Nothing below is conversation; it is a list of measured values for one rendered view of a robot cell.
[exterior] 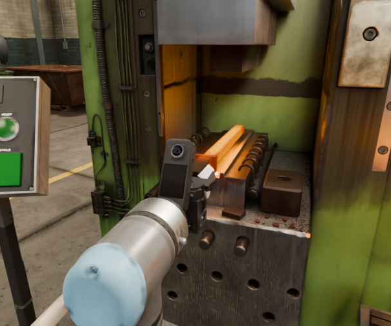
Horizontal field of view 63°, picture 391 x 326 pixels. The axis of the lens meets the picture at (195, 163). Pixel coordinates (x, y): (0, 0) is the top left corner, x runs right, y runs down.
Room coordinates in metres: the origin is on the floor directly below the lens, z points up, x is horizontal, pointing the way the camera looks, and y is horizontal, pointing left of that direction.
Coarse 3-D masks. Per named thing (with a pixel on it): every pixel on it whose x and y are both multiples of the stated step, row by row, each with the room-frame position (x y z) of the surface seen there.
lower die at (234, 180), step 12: (252, 132) 1.04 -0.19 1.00; (204, 144) 0.96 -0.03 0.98; (240, 144) 0.89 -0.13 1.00; (264, 144) 0.96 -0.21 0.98; (240, 156) 0.81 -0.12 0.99; (252, 156) 0.81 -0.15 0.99; (228, 168) 0.70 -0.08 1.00; (216, 180) 0.67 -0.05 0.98; (228, 180) 0.67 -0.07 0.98; (240, 180) 0.66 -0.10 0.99; (216, 192) 0.67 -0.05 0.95; (228, 192) 0.66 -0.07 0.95; (240, 192) 0.66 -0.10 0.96; (216, 204) 0.67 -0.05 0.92; (228, 204) 0.66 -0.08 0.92; (240, 204) 0.66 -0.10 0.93
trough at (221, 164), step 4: (244, 132) 1.06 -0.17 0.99; (248, 132) 1.05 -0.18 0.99; (240, 136) 1.03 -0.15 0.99; (244, 136) 1.03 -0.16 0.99; (240, 140) 0.98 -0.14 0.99; (236, 144) 0.94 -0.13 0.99; (232, 148) 0.90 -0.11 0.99; (236, 148) 0.90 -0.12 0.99; (228, 152) 0.86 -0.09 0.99; (232, 152) 0.86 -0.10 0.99; (224, 156) 0.83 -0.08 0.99; (228, 156) 0.83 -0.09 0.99; (220, 160) 0.79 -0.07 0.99; (224, 160) 0.79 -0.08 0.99; (228, 160) 0.79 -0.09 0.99; (220, 164) 0.76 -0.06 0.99; (224, 164) 0.76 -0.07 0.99; (220, 168) 0.73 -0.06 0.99; (216, 176) 0.68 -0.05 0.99
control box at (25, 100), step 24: (0, 96) 0.75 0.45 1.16; (24, 96) 0.76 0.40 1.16; (48, 96) 0.83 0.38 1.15; (0, 120) 0.72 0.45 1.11; (24, 120) 0.73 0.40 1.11; (48, 120) 0.80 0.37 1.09; (0, 144) 0.70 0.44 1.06; (24, 144) 0.70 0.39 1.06; (48, 144) 0.77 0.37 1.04; (24, 168) 0.68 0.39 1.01; (48, 168) 0.75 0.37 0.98; (0, 192) 0.64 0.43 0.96; (24, 192) 0.65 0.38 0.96; (48, 192) 0.72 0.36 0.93
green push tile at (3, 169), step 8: (0, 160) 0.67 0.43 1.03; (8, 160) 0.67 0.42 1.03; (16, 160) 0.68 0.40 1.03; (0, 168) 0.66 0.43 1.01; (8, 168) 0.67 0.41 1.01; (16, 168) 0.67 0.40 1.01; (0, 176) 0.66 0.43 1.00; (8, 176) 0.66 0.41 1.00; (16, 176) 0.66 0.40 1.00; (0, 184) 0.65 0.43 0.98; (8, 184) 0.65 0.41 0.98; (16, 184) 0.65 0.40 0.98
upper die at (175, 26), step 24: (168, 0) 0.71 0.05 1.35; (192, 0) 0.69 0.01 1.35; (216, 0) 0.68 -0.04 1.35; (240, 0) 0.66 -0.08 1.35; (264, 0) 0.76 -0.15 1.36; (168, 24) 0.71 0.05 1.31; (192, 24) 0.69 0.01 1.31; (216, 24) 0.68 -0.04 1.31; (240, 24) 0.66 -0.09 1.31; (264, 24) 0.78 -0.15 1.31
